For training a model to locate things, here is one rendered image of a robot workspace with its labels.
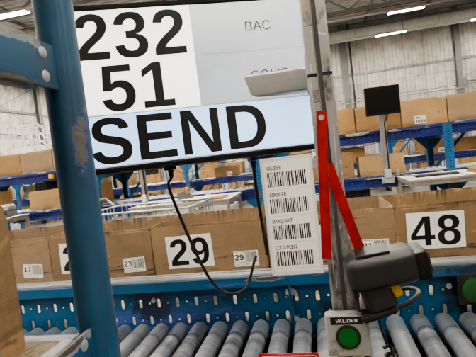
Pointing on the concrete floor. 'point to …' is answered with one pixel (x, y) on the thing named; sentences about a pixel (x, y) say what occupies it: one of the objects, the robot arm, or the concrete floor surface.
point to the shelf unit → (67, 173)
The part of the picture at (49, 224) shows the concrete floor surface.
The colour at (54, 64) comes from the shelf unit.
